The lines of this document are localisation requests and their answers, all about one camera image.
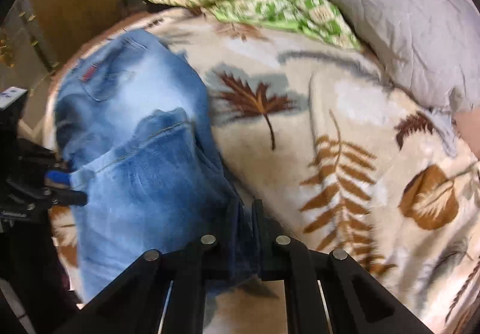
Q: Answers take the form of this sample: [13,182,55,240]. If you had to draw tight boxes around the blue denim jeans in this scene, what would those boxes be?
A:
[55,30,273,300]

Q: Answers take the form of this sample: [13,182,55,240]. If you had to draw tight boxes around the cream leaf-print blanket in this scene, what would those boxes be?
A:
[40,7,480,334]

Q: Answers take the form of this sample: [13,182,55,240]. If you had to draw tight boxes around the wooden wardrobe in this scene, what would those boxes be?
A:
[0,0,203,95]

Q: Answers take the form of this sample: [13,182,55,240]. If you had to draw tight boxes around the grey quilted pillow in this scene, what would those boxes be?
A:
[329,0,479,113]

